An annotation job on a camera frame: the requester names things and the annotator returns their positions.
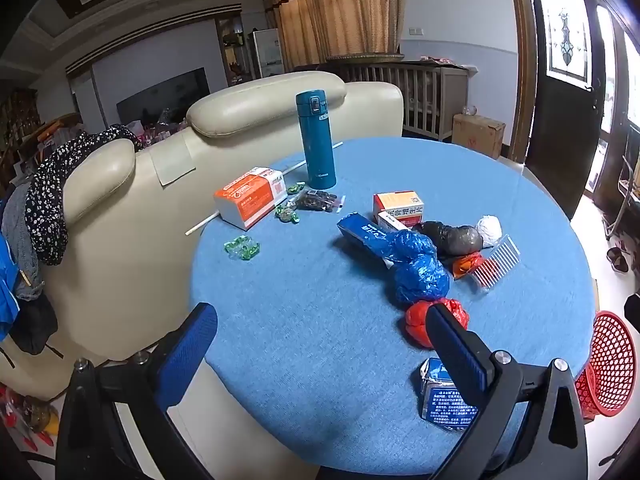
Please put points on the dark wooden door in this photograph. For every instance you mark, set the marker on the dark wooden door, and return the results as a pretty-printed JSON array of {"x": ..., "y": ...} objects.
[{"x": 565, "y": 125}]

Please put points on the wooden crib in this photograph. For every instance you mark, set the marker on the wooden crib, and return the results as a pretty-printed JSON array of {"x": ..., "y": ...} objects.
[{"x": 425, "y": 100}]

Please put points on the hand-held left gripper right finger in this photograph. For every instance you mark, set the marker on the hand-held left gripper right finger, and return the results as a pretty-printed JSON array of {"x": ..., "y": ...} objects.
[{"x": 457, "y": 352}]

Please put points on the cream leather sofa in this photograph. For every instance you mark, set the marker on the cream leather sofa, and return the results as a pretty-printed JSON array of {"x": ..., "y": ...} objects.
[{"x": 125, "y": 260}]

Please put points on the blue white carton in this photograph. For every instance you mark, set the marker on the blue white carton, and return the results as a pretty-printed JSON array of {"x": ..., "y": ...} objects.
[{"x": 440, "y": 400}]

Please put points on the thin white stick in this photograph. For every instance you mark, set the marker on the thin white stick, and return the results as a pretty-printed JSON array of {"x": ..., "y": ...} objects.
[{"x": 200, "y": 226}]

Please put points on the green candy wrapper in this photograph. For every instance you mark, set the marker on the green candy wrapper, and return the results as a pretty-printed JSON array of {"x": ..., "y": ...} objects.
[
  {"x": 286, "y": 212},
  {"x": 241, "y": 248}
]

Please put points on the white plastic bag ball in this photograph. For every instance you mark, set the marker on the white plastic bag ball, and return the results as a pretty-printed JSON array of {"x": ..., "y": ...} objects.
[{"x": 489, "y": 230}]

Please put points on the tan curtain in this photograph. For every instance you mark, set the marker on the tan curtain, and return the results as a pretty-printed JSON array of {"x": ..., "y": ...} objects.
[{"x": 335, "y": 15}]

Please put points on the blue jacket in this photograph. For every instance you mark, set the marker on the blue jacket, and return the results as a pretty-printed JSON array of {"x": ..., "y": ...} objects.
[{"x": 6, "y": 290}]

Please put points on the large orange white box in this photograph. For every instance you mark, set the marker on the large orange white box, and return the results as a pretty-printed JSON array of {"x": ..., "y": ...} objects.
[{"x": 245, "y": 197}]

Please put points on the black floral garment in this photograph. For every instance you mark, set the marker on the black floral garment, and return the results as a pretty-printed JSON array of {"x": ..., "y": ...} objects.
[{"x": 47, "y": 200}]

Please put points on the cardboard box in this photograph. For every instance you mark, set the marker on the cardboard box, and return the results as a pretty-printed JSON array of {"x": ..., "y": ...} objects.
[{"x": 477, "y": 135}]

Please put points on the teal thermos bottle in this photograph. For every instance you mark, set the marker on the teal thermos bottle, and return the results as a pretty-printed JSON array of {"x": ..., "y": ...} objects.
[{"x": 315, "y": 145}]

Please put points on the black television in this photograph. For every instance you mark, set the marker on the black television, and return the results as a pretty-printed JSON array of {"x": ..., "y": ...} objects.
[{"x": 165, "y": 95}]

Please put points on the red plastic basket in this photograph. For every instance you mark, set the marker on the red plastic basket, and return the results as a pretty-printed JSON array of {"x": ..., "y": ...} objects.
[{"x": 612, "y": 360}]

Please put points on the blue plastic bag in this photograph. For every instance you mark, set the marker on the blue plastic bag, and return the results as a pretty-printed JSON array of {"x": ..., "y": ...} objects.
[{"x": 417, "y": 272}]

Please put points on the small orange white box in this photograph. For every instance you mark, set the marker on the small orange white box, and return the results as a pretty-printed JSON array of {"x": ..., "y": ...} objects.
[{"x": 400, "y": 202}]

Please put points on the grey garment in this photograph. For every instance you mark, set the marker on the grey garment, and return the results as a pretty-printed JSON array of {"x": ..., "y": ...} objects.
[{"x": 20, "y": 240}]

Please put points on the dark snack bag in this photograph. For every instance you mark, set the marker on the dark snack bag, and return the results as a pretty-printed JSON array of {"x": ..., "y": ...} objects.
[{"x": 315, "y": 201}]

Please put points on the orange wrapper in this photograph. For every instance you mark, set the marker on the orange wrapper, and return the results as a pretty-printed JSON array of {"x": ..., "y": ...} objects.
[{"x": 466, "y": 265}]

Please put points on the blue tablecloth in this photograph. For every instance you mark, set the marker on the blue tablecloth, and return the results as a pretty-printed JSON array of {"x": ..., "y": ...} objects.
[{"x": 300, "y": 310}]

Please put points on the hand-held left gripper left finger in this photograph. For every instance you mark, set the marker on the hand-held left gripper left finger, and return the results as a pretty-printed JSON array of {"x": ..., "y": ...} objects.
[{"x": 185, "y": 355}]

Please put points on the red plastic bag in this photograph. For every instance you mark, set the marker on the red plastic bag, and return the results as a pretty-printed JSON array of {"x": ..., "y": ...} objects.
[{"x": 417, "y": 322}]

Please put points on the black plastic bag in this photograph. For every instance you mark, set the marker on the black plastic bag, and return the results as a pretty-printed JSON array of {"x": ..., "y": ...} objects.
[{"x": 455, "y": 240}]

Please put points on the white air conditioner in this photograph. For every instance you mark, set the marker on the white air conditioner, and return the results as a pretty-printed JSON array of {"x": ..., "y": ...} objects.
[{"x": 267, "y": 52}]

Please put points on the brown slipper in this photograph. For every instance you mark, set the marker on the brown slipper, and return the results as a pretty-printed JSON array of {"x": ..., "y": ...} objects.
[
  {"x": 622, "y": 265},
  {"x": 614, "y": 254}
]

